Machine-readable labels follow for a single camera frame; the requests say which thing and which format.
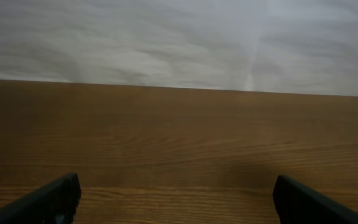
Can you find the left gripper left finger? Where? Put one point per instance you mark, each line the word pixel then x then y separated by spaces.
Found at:
pixel 48 202

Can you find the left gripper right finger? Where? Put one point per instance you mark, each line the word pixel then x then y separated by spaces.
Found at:
pixel 306 205

